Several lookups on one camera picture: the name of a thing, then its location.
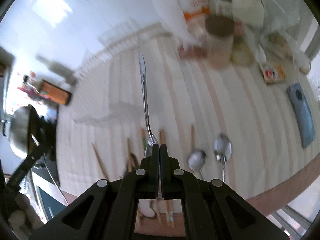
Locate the steel spoon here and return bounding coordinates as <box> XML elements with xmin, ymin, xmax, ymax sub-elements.
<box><xmin>138</xmin><ymin>52</ymin><xmax>158</xmax><ymax>157</ymax></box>
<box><xmin>187</xmin><ymin>148</ymin><xmax>207</xmax><ymax>180</ymax></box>
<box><xmin>213</xmin><ymin>133</ymin><xmax>233</xmax><ymax>182</ymax></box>

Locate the green banded wooden chopstick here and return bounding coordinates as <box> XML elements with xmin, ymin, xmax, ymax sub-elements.
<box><xmin>140</xmin><ymin>127</ymin><xmax>148</xmax><ymax>156</ymax></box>

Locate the teal kitchen cabinet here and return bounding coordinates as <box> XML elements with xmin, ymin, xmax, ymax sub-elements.
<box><xmin>35</xmin><ymin>183</ymin><xmax>67</xmax><ymax>222</ymax></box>

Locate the steel wok with lid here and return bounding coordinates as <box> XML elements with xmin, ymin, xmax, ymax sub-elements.
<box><xmin>1</xmin><ymin>104</ymin><xmax>60</xmax><ymax>160</ymax></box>

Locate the striped cat table mat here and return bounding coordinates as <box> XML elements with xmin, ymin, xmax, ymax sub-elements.
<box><xmin>56</xmin><ymin>34</ymin><xmax>319</xmax><ymax>214</ymax></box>

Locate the clear plastic storage tray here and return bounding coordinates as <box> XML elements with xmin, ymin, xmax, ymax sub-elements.
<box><xmin>71</xmin><ymin>21</ymin><xmax>167</xmax><ymax>127</ymax></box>

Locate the small red white card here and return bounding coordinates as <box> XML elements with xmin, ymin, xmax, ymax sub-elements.
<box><xmin>259</xmin><ymin>62</ymin><xmax>286</xmax><ymax>84</ymax></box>

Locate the blue smartphone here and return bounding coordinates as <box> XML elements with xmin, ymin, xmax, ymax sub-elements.
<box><xmin>286</xmin><ymin>83</ymin><xmax>316</xmax><ymax>148</ymax></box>

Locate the jar with brown lid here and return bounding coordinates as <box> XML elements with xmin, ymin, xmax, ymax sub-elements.
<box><xmin>204</xmin><ymin>14</ymin><xmax>234</xmax><ymax>69</ymax></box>

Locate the clear plastic bag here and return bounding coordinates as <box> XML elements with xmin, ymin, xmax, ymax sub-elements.
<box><xmin>152</xmin><ymin>0</ymin><xmax>200</xmax><ymax>47</ymax></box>

